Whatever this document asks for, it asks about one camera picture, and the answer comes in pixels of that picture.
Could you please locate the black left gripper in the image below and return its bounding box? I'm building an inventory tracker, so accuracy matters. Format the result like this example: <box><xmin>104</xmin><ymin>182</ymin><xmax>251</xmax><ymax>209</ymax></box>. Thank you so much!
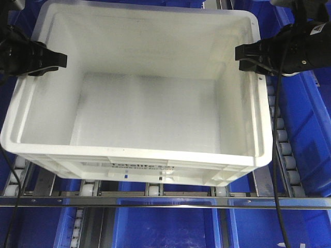
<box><xmin>1</xmin><ymin>25</ymin><xmax>68</xmax><ymax>76</ymax></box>

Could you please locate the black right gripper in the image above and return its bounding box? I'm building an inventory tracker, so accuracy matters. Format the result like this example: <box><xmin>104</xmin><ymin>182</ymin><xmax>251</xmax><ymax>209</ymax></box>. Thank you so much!
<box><xmin>235</xmin><ymin>21</ymin><xmax>330</xmax><ymax>76</ymax></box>

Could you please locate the white plastic tote bin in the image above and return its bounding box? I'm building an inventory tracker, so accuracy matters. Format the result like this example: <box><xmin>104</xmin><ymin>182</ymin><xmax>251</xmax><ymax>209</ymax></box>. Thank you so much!
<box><xmin>1</xmin><ymin>1</ymin><xmax>272</xmax><ymax>187</ymax></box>

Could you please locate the blue bin right shelf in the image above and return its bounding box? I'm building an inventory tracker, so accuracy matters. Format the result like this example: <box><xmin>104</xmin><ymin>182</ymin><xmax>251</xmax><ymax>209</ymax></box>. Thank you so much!
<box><xmin>280</xmin><ymin>67</ymin><xmax>330</xmax><ymax>197</ymax></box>

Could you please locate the metal front bar right shelf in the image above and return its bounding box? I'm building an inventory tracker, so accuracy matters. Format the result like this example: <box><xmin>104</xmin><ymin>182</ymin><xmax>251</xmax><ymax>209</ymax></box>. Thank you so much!
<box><xmin>1</xmin><ymin>196</ymin><xmax>330</xmax><ymax>210</ymax></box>

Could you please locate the blue bin lower right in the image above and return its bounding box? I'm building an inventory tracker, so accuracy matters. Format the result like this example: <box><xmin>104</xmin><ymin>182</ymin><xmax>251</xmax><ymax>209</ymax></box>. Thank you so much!
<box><xmin>227</xmin><ymin>206</ymin><xmax>331</xmax><ymax>248</ymax></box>

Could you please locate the blue bin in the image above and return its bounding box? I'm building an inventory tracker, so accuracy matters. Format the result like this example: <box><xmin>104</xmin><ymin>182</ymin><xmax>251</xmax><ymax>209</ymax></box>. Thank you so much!
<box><xmin>227</xmin><ymin>206</ymin><xmax>331</xmax><ymax>248</ymax></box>
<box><xmin>111</xmin><ymin>207</ymin><xmax>222</xmax><ymax>247</ymax></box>

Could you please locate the blue bin lower centre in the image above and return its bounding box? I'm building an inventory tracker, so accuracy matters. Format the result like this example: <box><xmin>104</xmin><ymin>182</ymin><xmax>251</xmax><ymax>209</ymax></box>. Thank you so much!
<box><xmin>111</xmin><ymin>207</ymin><xmax>222</xmax><ymax>247</ymax></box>

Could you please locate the black right cable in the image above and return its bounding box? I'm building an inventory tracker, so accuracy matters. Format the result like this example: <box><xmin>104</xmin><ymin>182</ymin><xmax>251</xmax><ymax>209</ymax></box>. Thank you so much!
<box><xmin>273</xmin><ymin>25</ymin><xmax>292</xmax><ymax>248</ymax></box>

